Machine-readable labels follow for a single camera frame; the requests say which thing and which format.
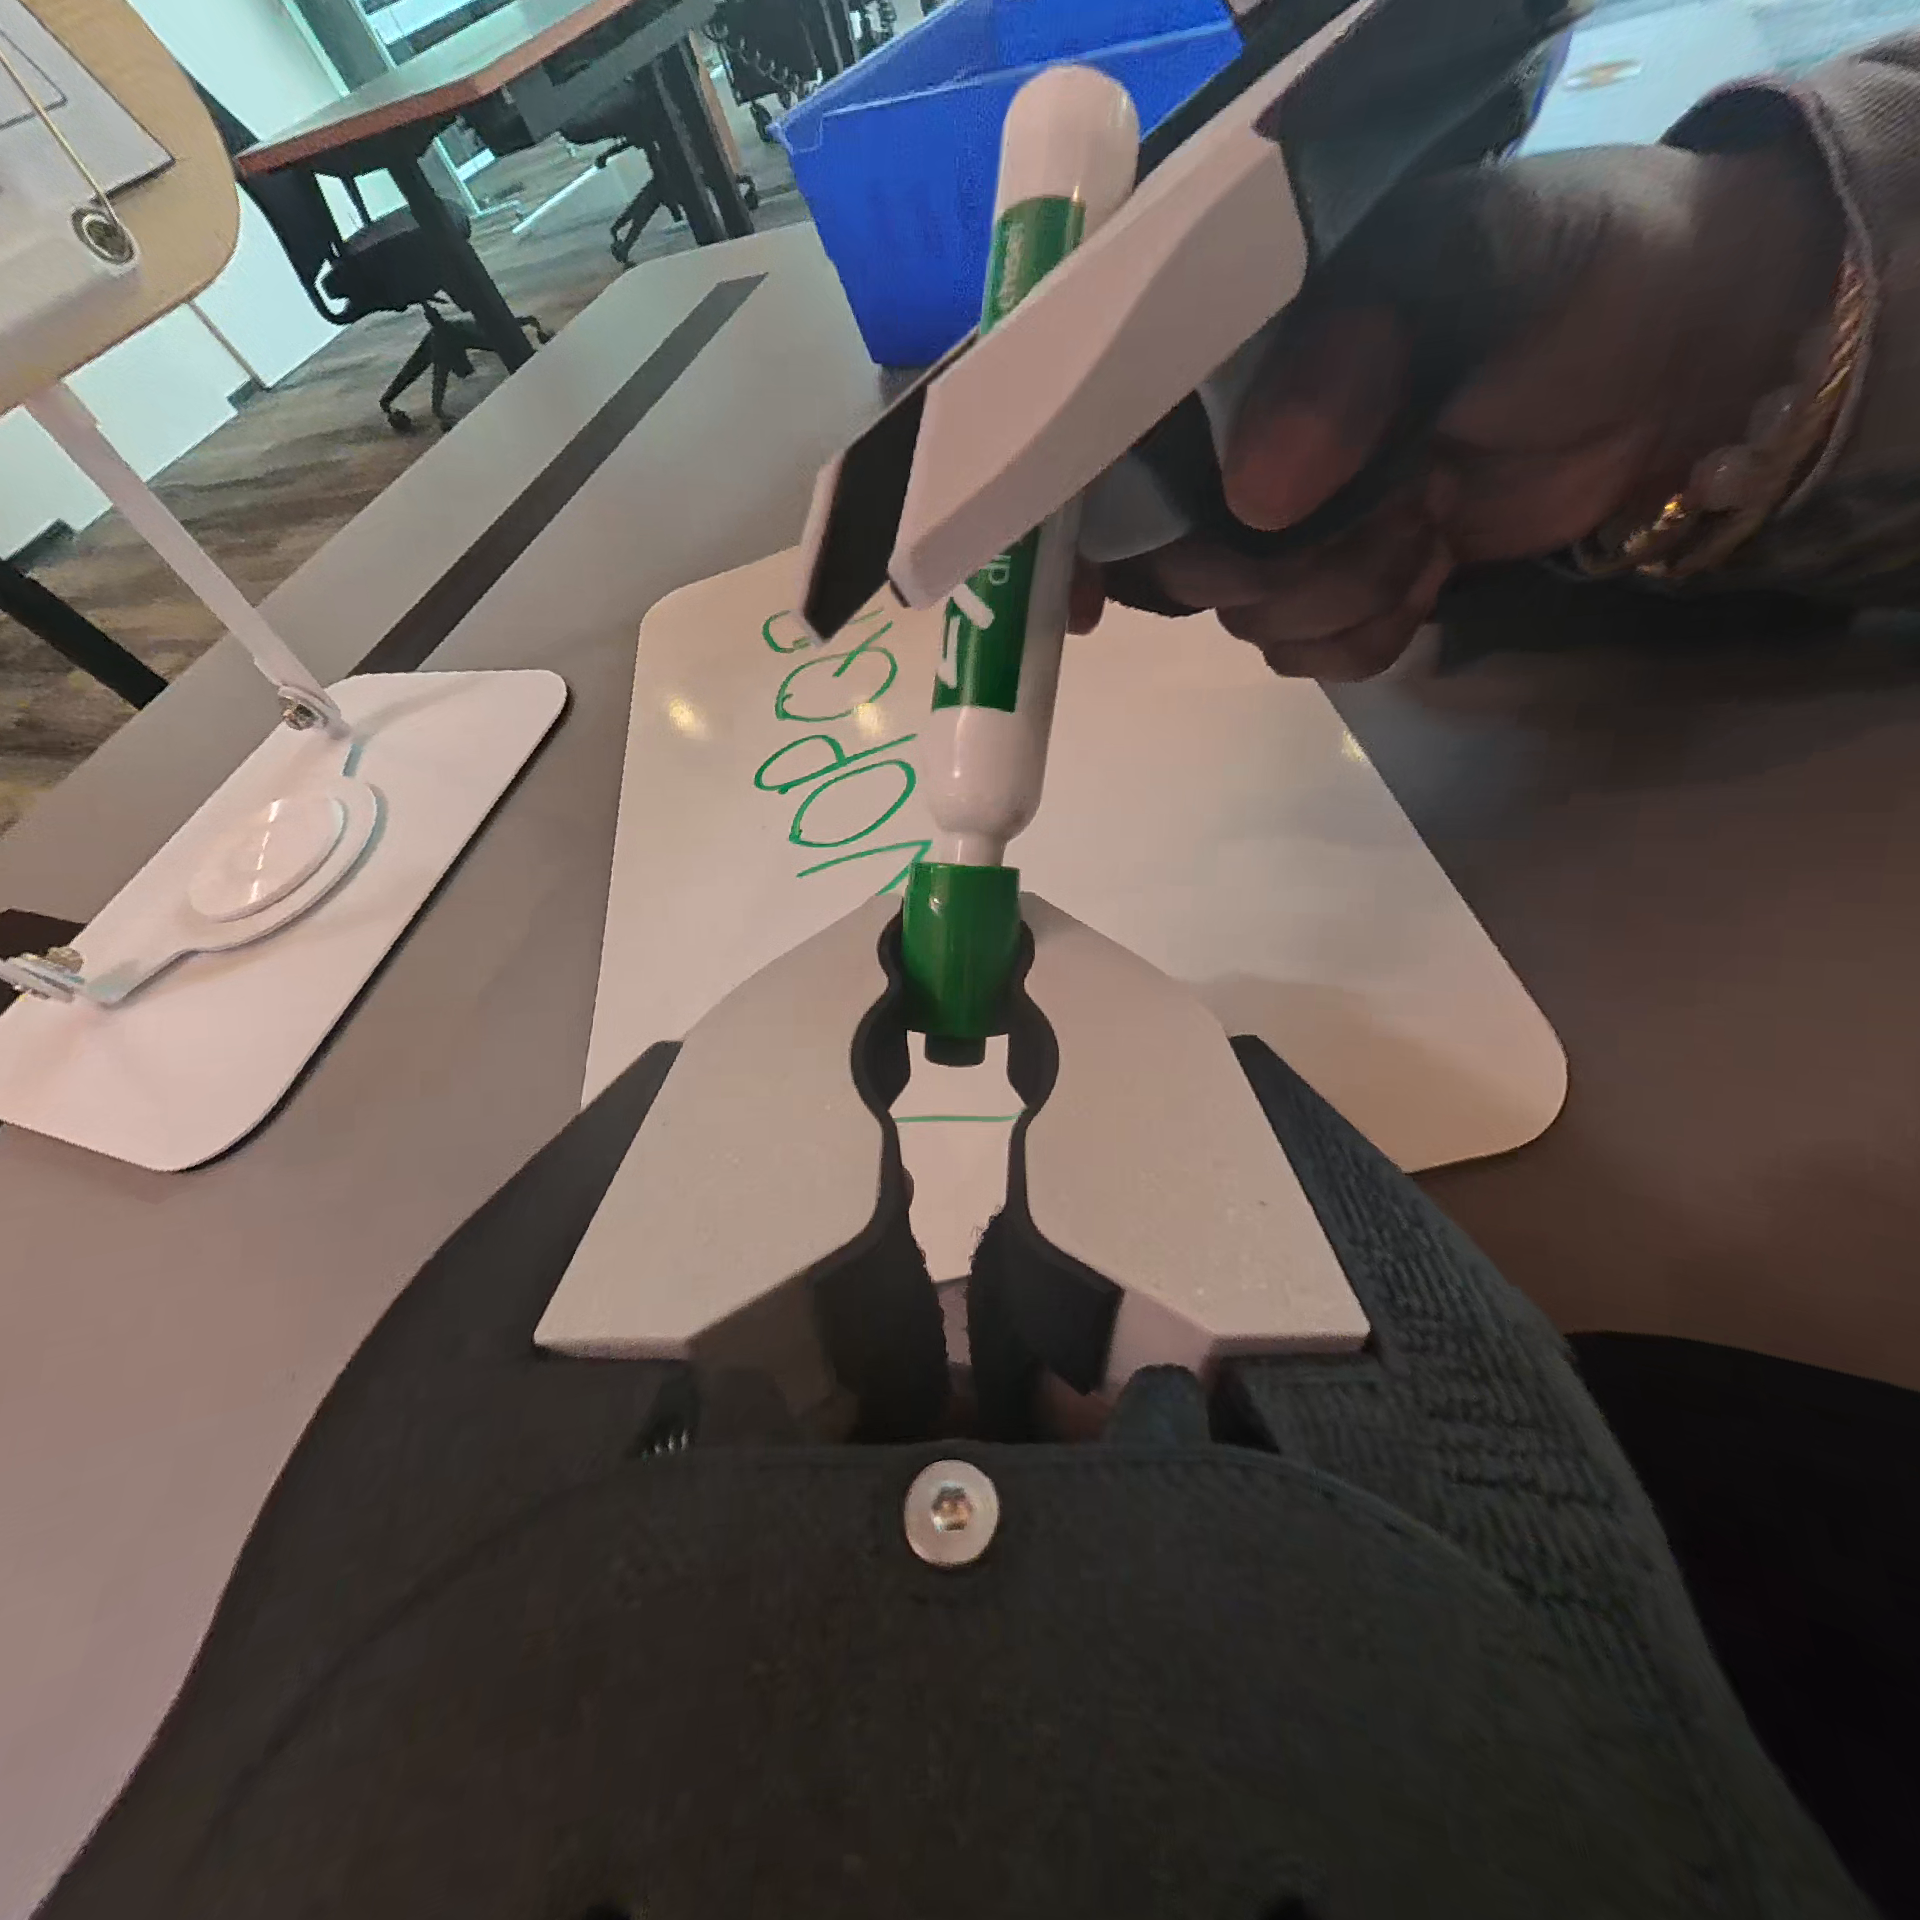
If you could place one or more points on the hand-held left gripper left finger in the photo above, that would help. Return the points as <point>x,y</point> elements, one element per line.
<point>736,1202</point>

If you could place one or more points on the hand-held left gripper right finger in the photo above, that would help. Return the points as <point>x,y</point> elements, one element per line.
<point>1186,1202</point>

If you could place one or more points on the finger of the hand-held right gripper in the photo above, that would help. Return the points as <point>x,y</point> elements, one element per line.
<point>856,527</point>
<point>1110,332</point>

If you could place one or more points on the green whiteboard marker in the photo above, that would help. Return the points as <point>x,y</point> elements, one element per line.
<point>1056,166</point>

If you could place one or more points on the blue plastic bin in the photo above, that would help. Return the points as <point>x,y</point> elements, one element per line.
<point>900,181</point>

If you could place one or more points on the green marker cap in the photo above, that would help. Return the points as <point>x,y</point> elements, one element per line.
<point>956,948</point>

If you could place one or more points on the white whiteboard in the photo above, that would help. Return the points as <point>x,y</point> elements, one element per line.
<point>1292,871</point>

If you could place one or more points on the person's right hand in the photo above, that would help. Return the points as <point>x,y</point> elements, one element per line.
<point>1500,362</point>

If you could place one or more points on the white table sign stand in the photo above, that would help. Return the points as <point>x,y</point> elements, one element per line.
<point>331,871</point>

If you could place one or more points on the black office chair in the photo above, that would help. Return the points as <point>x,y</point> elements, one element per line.
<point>376,257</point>

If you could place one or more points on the wooden office desk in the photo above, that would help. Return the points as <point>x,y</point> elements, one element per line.
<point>420,93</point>

